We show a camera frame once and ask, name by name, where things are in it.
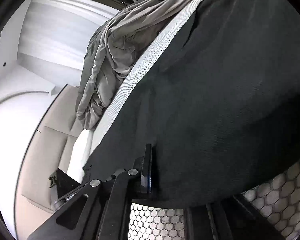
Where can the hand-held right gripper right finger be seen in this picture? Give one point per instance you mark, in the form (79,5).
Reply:
(250,217)

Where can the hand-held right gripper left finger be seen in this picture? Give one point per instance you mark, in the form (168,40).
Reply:
(146,177)

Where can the black pants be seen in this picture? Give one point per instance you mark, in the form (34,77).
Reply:
(215,92)

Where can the white pillow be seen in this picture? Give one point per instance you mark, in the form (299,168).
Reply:
(80,150)

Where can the beige padded headboard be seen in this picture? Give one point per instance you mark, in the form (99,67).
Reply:
(39,155)

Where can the grey duvet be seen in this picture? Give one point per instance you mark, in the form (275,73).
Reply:
(110,62)

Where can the white curtain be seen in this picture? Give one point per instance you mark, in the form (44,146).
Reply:
(60,30)

